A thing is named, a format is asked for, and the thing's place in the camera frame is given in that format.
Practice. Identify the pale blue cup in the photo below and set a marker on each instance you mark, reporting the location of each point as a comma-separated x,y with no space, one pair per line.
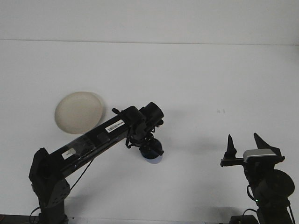
154,161

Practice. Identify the pale round plate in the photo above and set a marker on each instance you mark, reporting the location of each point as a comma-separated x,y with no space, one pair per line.
74,109

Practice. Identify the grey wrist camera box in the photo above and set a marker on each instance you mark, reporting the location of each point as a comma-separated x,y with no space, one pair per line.
259,154

